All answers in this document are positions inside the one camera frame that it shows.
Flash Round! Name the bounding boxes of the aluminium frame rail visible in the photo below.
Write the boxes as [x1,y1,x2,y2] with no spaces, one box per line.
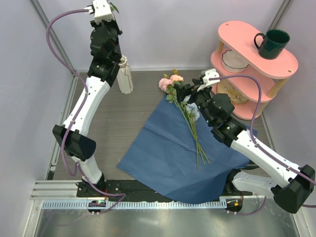
[30,180,78,200]

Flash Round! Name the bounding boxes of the blue wrapping paper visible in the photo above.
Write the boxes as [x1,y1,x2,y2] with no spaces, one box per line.
[117,97,250,204]

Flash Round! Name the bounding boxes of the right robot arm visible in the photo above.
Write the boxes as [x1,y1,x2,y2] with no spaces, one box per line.
[175,84,316,214]

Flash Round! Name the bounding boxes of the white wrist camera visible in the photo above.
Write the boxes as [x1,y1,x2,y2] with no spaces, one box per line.
[197,69,220,91]
[84,0,115,24]

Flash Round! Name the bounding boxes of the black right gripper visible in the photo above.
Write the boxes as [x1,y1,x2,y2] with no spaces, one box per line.
[175,78,215,125]

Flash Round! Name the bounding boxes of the pale blue hydrangea flowers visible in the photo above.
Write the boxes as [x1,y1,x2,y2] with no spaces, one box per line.
[185,102,208,163]

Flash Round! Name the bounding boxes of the single pink rose stem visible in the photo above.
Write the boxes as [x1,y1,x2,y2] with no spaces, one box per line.
[108,2,119,13]

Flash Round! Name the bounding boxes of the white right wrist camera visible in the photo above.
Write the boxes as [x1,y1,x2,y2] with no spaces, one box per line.
[197,69,220,91]

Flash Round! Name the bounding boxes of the slotted grey cable duct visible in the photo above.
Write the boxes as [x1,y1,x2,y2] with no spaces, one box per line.
[42,199,227,210]

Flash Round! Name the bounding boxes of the dark green mug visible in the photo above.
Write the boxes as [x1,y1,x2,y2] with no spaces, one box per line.
[254,29,290,60]

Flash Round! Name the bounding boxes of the floral yellow plate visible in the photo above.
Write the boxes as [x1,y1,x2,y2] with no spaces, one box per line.
[217,79,248,104]

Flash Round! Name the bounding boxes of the white scalloped bowl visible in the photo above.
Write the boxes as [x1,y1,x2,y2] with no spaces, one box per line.
[221,50,249,73]

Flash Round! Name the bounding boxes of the peach rose stem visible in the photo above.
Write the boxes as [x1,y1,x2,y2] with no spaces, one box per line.
[170,69,200,171]

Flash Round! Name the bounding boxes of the pink three-tier shelf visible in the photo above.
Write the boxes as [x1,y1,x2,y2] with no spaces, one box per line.
[210,21,298,120]

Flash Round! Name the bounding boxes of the two-bloom pink rose stem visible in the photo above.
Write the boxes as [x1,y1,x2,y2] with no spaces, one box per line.
[158,74,210,165]

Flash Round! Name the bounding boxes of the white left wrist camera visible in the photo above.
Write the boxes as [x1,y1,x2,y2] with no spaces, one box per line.
[84,0,115,24]

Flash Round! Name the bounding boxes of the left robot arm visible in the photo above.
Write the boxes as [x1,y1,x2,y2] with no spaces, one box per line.
[53,20,122,197]

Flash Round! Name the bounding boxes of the white ribbed ceramic vase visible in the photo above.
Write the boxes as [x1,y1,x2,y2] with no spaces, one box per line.
[117,55,133,94]

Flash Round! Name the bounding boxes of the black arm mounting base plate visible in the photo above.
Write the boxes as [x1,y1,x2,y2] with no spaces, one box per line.
[76,178,245,203]

